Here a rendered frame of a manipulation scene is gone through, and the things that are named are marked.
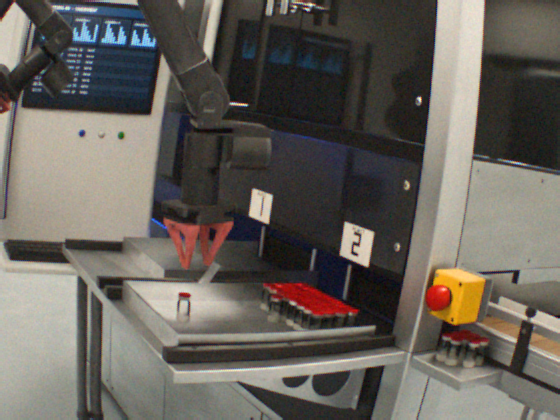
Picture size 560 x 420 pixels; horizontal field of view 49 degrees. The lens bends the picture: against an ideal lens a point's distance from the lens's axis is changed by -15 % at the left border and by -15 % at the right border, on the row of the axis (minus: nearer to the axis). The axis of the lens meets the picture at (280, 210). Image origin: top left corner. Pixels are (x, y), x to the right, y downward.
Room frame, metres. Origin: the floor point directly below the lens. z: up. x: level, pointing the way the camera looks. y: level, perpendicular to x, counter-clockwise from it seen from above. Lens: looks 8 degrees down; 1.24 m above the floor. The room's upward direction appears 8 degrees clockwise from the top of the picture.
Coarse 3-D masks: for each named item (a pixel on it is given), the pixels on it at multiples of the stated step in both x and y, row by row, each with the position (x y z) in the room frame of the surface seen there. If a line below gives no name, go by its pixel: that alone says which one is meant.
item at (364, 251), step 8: (344, 224) 1.24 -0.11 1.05; (352, 224) 1.22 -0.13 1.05; (344, 232) 1.24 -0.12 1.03; (352, 232) 1.22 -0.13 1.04; (360, 232) 1.20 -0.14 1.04; (368, 232) 1.18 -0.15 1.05; (344, 240) 1.23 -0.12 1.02; (352, 240) 1.22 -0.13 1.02; (368, 240) 1.18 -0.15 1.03; (344, 248) 1.23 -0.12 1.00; (360, 248) 1.19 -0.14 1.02; (368, 248) 1.17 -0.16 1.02; (344, 256) 1.23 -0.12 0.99; (352, 256) 1.21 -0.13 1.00; (360, 256) 1.19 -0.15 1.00; (368, 256) 1.17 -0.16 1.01; (368, 264) 1.17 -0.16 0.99
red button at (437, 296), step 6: (432, 288) 0.98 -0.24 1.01; (438, 288) 0.97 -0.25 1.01; (444, 288) 0.97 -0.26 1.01; (426, 294) 0.99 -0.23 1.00; (432, 294) 0.97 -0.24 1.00; (438, 294) 0.96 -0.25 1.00; (444, 294) 0.96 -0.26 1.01; (426, 300) 0.98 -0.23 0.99; (432, 300) 0.97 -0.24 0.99; (438, 300) 0.96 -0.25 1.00; (444, 300) 0.96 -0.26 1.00; (432, 306) 0.97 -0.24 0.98; (438, 306) 0.96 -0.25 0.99; (444, 306) 0.97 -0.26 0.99
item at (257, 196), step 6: (252, 192) 1.53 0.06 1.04; (258, 192) 1.51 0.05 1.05; (252, 198) 1.52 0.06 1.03; (258, 198) 1.50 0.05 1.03; (264, 198) 1.48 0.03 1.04; (270, 198) 1.46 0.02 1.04; (252, 204) 1.52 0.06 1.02; (258, 204) 1.50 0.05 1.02; (264, 204) 1.48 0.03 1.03; (270, 204) 1.46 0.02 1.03; (252, 210) 1.52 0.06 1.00; (258, 210) 1.50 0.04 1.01; (264, 210) 1.48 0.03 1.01; (252, 216) 1.52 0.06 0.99; (258, 216) 1.49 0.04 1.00; (264, 216) 1.47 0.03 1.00; (264, 222) 1.47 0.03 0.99
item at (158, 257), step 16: (128, 240) 1.44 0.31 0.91; (144, 240) 1.49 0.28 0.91; (160, 240) 1.51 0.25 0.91; (208, 240) 1.58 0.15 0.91; (224, 240) 1.60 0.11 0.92; (128, 256) 1.43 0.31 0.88; (144, 256) 1.34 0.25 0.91; (160, 256) 1.48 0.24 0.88; (176, 256) 1.51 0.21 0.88; (192, 256) 1.54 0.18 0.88; (224, 256) 1.58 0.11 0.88; (240, 256) 1.61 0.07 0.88; (256, 256) 1.63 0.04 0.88; (160, 272) 1.26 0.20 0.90; (176, 272) 1.26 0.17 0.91; (192, 272) 1.28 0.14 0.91; (224, 272) 1.31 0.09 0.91; (240, 272) 1.33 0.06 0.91; (256, 272) 1.35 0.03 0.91; (272, 272) 1.37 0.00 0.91; (288, 272) 1.39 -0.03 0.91; (304, 272) 1.41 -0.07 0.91
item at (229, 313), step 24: (144, 288) 1.14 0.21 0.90; (168, 288) 1.16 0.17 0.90; (192, 288) 1.19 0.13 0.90; (216, 288) 1.21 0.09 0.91; (240, 288) 1.24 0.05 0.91; (144, 312) 1.02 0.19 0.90; (168, 312) 1.09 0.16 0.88; (192, 312) 1.12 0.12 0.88; (216, 312) 1.14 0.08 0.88; (240, 312) 1.16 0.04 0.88; (264, 312) 1.19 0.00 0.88; (168, 336) 0.93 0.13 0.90; (192, 336) 0.91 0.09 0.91; (216, 336) 0.93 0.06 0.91; (240, 336) 0.95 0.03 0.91; (264, 336) 0.97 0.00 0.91; (288, 336) 0.99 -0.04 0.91; (312, 336) 1.01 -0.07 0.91; (336, 336) 1.04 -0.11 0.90; (360, 336) 1.06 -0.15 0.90
